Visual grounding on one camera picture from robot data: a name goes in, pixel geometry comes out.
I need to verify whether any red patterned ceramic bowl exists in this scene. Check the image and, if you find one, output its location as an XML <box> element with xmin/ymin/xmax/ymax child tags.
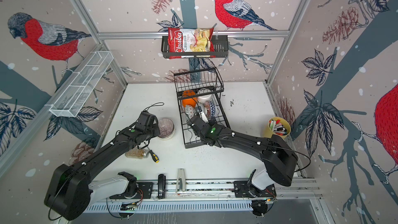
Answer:
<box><xmin>204</xmin><ymin>101</ymin><xmax>217</xmax><ymax>119</ymax></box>

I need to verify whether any white ceramic bowl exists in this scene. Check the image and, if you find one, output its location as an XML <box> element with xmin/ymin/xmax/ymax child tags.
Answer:
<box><xmin>197</xmin><ymin>89</ymin><xmax>212</xmax><ymax>104</ymax></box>

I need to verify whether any orange plastic bowl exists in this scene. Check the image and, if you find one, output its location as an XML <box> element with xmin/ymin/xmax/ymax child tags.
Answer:
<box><xmin>181</xmin><ymin>90</ymin><xmax>197</xmax><ymax>108</ymax></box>

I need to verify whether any green patterned ceramic bowl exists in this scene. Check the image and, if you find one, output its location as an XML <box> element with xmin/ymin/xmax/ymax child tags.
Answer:
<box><xmin>184</xmin><ymin>105</ymin><xmax>196</xmax><ymax>120</ymax></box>

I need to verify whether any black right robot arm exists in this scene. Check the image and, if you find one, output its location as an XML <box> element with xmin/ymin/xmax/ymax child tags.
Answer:
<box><xmin>188</xmin><ymin>116</ymin><xmax>298</xmax><ymax>190</ymax></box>

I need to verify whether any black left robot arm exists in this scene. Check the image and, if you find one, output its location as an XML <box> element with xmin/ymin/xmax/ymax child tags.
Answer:
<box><xmin>44</xmin><ymin>111</ymin><xmax>160</xmax><ymax>220</ymax></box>

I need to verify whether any glass spice jar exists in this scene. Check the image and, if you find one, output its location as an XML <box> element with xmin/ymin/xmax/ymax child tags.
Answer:
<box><xmin>125</xmin><ymin>148</ymin><xmax>149</xmax><ymax>159</ymax></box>

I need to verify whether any yellow black screwdriver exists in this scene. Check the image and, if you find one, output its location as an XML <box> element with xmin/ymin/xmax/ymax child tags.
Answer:
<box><xmin>149</xmin><ymin>150</ymin><xmax>159</xmax><ymax>163</ymax></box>

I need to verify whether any yellow marker cup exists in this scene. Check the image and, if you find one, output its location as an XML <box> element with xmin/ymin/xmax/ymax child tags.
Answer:
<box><xmin>262</xmin><ymin>117</ymin><xmax>291</xmax><ymax>139</ymax></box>

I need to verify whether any red cassava chips bag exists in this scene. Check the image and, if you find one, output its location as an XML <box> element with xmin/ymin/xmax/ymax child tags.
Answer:
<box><xmin>167</xmin><ymin>28</ymin><xmax>214</xmax><ymax>53</ymax></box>

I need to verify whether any black wire dish rack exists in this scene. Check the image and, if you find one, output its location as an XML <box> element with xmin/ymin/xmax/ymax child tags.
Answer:
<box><xmin>171</xmin><ymin>67</ymin><xmax>230</xmax><ymax>149</ymax></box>

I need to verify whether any grey metal bracket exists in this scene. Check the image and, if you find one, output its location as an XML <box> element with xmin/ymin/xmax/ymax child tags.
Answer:
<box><xmin>175</xmin><ymin>169</ymin><xmax>186</xmax><ymax>193</ymax></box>

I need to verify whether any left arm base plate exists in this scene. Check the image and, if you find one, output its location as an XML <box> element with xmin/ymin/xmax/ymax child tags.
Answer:
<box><xmin>110</xmin><ymin>181</ymin><xmax>153</xmax><ymax>200</ymax></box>

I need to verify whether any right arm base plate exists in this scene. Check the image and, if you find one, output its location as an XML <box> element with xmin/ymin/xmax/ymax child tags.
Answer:
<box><xmin>232</xmin><ymin>180</ymin><xmax>276</xmax><ymax>199</ymax></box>

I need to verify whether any white mesh wall basket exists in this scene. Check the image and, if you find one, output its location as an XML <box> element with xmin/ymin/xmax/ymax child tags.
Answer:
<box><xmin>49</xmin><ymin>51</ymin><xmax>114</xmax><ymax>117</ymax></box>

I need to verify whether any black wall wire shelf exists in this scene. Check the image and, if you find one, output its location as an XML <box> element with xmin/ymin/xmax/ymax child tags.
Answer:
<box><xmin>161</xmin><ymin>35</ymin><xmax>229</xmax><ymax>59</ymax></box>

